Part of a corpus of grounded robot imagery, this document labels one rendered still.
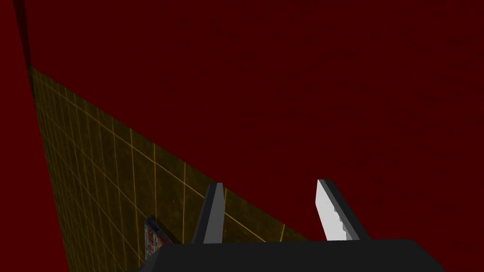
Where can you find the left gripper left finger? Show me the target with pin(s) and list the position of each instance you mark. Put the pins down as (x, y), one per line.
(211, 219)

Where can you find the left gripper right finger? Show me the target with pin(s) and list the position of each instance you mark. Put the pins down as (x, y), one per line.
(332, 219)

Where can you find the framed wall picture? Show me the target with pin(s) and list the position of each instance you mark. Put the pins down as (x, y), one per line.
(152, 240)

